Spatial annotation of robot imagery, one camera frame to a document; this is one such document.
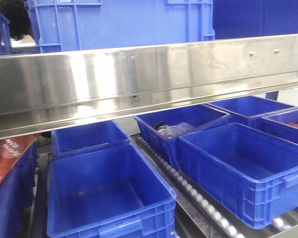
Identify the light blue plastic bin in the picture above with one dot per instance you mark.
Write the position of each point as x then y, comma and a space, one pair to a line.
72, 25

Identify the blue bin with parts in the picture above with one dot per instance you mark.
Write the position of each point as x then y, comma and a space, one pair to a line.
200, 116

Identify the clear plastic bagged parts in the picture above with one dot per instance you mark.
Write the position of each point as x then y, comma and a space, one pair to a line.
173, 131

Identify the blue bin lower centre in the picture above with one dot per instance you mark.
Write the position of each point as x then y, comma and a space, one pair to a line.
112, 193

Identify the blue bin behind centre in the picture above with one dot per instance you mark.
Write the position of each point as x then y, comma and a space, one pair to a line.
82, 139

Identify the blue bin far back right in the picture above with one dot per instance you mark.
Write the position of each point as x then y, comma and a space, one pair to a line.
247, 110

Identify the blue bin lower right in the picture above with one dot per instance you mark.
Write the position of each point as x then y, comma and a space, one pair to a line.
251, 173

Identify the dark blue bin upper right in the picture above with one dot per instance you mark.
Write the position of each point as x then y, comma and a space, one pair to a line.
254, 18

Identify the blue bin right edge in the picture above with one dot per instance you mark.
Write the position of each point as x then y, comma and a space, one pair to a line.
277, 125

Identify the white roller track strip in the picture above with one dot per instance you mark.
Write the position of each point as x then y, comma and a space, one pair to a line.
196, 216

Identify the red cardboard sheet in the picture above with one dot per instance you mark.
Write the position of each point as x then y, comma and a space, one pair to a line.
15, 151

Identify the blue bin lower left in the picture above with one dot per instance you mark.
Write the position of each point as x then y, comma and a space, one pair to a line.
16, 194

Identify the stainless steel shelf rail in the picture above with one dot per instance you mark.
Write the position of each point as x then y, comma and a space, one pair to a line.
42, 92

